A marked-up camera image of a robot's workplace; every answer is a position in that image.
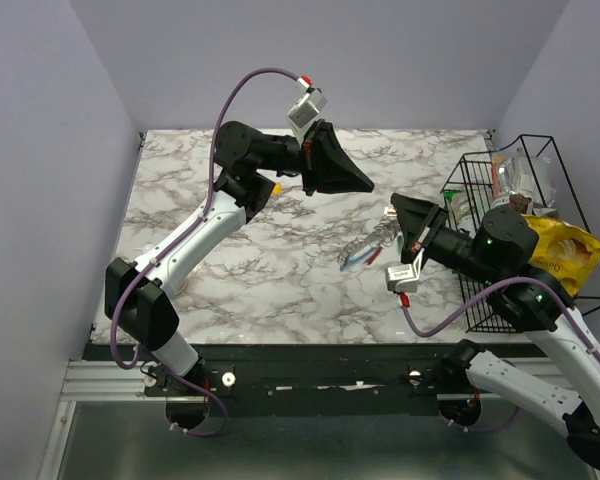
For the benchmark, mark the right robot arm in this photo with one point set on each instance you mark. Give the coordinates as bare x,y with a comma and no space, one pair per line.
529,298

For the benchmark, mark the green snack packet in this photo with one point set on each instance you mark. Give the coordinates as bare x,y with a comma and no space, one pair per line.
461,211

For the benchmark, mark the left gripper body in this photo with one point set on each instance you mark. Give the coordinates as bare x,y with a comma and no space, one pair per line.
310,160

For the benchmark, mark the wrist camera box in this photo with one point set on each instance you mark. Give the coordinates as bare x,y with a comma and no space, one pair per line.
304,112
406,277

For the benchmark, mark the black mounting rail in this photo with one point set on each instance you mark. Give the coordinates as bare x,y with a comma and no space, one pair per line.
249,381

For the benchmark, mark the clear snack packet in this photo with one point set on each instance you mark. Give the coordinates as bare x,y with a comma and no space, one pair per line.
531,177

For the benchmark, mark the yellow chips bag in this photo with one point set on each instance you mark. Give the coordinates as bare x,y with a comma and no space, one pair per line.
568,252

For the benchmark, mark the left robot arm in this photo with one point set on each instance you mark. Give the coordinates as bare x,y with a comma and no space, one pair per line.
138,294

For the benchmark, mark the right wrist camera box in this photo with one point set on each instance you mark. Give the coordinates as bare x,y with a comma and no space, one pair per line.
406,277

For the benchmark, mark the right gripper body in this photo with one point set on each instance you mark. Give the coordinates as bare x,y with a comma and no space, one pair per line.
416,254

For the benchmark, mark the grey curved keyring holder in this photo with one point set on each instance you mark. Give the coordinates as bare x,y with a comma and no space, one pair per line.
382,236

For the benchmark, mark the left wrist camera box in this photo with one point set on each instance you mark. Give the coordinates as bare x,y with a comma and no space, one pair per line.
304,112

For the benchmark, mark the blue key tag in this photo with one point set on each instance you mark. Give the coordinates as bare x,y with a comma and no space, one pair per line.
360,258

